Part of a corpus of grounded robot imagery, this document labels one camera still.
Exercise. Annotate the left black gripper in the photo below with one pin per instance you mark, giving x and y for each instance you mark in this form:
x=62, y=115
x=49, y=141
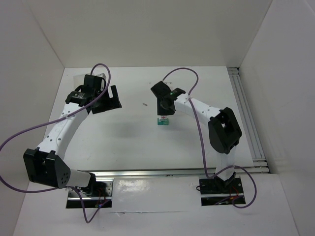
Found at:
x=106, y=103

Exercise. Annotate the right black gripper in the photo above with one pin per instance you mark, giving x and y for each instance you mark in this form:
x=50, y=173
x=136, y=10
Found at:
x=165, y=111

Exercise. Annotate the dark green H block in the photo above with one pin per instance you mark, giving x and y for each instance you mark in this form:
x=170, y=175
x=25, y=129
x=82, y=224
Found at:
x=160, y=121

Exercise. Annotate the light green G block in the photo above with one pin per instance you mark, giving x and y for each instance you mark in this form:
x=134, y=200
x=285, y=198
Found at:
x=167, y=122

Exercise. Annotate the white perforated box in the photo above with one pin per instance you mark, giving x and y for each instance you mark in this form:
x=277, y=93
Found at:
x=79, y=79

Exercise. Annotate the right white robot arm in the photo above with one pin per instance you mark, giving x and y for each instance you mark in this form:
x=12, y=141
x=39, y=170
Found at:
x=223, y=128

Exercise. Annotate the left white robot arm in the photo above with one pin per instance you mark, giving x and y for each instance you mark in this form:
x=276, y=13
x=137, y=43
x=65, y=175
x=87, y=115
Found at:
x=45, y=164

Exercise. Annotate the front aluminium rail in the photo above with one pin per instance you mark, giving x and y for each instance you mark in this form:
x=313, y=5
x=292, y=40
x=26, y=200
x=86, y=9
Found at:
x=147, y=172

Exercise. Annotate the aluminium rail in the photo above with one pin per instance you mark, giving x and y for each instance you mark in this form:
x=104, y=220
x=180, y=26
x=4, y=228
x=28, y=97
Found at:
x=253, y=139
x=147, y=172

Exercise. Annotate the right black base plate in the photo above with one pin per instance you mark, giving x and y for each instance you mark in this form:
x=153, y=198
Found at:
x=212, y=195

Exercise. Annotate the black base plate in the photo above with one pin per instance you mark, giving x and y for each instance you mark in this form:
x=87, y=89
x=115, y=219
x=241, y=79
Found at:
x=212, y=195
x=102, y=195

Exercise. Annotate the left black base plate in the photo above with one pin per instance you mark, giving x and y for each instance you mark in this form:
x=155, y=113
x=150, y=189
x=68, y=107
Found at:
x=102, y=195

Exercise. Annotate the right side aluminium rail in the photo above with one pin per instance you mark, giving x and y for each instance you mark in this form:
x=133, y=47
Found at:
x=253, y=139

